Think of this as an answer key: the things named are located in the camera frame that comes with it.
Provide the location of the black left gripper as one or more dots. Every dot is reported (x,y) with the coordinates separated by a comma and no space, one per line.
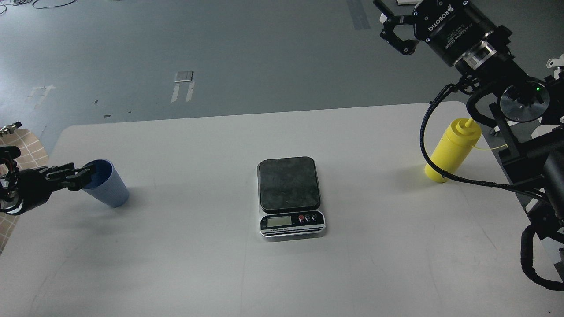
(34,188)

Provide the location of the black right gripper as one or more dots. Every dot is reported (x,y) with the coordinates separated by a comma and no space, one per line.
(454,24)

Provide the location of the blue ribbed plastic cup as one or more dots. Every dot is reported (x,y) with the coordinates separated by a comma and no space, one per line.
(106,185)

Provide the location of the yellow squeeze bottle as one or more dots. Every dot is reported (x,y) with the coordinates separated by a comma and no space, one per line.
(458,140)

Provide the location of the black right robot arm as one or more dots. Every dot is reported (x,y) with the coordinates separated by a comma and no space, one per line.
(525,111)

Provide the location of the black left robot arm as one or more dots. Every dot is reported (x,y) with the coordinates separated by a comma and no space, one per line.
(9,180)

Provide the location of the black digital kitchen scale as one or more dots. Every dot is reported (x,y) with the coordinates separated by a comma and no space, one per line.
(289,198)

